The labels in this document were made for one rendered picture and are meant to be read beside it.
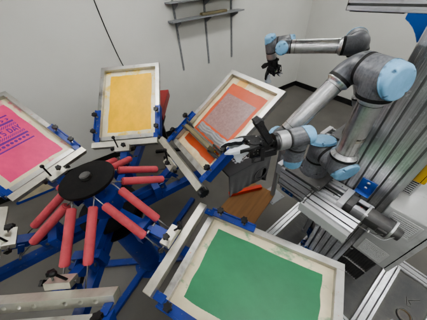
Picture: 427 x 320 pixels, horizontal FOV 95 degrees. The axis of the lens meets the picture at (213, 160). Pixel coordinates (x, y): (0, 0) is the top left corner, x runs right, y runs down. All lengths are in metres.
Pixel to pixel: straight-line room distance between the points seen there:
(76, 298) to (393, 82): 1.44
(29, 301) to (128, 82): 1.77
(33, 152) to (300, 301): 2.10
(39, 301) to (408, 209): 1.75
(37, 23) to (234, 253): 2.94
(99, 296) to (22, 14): 2.74
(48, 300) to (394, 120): 1.69
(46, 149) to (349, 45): 2.25
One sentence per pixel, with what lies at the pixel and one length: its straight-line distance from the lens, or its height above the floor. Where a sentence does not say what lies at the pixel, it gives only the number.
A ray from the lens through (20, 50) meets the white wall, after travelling 3.17.
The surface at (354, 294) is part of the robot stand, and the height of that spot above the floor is 0.21.
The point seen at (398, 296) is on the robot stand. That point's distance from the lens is 2.35.
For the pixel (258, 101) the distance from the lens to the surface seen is 1.50.
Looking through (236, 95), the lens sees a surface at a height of 1.44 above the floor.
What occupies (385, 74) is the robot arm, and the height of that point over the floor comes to 1.87.
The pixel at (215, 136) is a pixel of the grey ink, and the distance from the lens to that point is 1.48.
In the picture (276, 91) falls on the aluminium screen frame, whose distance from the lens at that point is 1.46.
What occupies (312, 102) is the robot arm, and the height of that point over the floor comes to 1.73.
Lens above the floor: 2.13
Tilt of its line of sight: 43 degrees down
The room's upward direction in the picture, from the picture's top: 6 degrees counter-clockwise
